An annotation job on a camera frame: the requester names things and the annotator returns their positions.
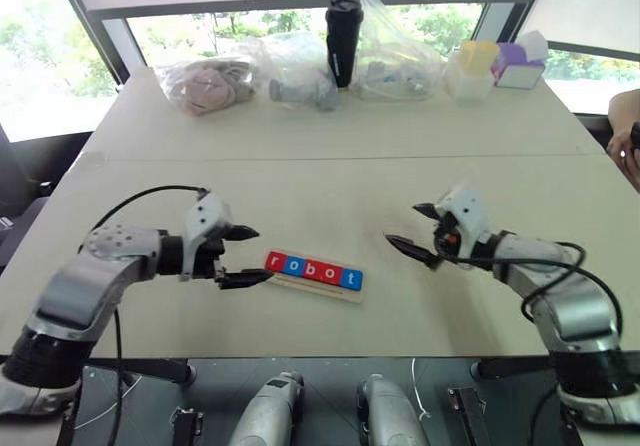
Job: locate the person's bare hand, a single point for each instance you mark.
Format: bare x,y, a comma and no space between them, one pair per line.
622,148

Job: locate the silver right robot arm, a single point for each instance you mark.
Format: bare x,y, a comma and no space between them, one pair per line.
565,296

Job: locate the silver right robot leg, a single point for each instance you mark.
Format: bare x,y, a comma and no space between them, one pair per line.
390,413

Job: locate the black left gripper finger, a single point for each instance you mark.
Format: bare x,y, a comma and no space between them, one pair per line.
240,233
245,278

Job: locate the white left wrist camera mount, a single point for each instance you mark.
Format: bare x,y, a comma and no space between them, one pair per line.
205,216

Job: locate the silver robot leg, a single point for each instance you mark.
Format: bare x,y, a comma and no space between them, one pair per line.
270,411
390,413

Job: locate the red letter r block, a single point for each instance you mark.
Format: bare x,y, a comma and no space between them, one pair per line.
274,261

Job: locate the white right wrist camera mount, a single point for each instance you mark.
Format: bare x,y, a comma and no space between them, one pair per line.
470,216

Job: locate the wooden letter tray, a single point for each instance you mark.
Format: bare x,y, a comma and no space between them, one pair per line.
320,290

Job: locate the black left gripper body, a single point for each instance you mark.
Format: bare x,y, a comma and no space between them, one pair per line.
205,261

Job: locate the narrow white roller blind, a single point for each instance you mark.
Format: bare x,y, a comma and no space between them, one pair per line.
585,6

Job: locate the blue letter o block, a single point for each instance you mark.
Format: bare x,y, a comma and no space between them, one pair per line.
292,265

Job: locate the person's bare forearm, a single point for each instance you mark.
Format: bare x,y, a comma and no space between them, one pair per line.
625,108

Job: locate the black travel tumbler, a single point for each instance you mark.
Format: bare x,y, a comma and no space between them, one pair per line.
342,41

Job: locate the red letter tile b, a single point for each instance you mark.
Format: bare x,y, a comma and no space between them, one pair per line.
312,270

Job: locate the purple tissue box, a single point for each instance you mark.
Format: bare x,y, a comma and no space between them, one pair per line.
517,68

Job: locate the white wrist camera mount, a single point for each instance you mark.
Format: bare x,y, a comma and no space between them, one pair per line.
470,216
205,216

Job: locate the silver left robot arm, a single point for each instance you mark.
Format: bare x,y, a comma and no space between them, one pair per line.
85,286

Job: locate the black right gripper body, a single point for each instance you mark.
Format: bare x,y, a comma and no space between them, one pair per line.
445,228

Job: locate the clear plastic bag with parts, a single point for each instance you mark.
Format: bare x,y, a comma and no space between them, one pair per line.
400,71

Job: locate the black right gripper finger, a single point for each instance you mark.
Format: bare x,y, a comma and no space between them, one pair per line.
428,209
412,249

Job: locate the black office chair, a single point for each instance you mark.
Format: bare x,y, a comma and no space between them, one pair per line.
17,186

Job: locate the blue letter tile t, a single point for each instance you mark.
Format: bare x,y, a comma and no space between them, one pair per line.
352,279

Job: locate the black metal floor bracket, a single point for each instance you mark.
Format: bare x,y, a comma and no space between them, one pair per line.
469,416
188,428

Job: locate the plastic bag with pink plush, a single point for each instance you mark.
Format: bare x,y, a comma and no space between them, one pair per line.
205,88

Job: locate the white tissue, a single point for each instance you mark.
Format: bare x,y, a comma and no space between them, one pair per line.
532,46

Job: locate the black table leg foot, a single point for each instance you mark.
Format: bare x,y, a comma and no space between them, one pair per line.
510,367
155,368

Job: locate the white plastic container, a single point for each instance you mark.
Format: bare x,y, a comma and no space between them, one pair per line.
467,83

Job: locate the yellow plastic cup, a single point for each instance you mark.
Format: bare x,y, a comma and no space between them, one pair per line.
479,56

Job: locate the silver left robot leg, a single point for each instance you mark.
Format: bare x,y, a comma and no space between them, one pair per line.
270,411

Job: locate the red letter tile o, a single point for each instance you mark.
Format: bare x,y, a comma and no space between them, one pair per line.
332,275

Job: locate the plastic bag with grey toy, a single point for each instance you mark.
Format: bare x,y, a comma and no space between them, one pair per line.
300,78

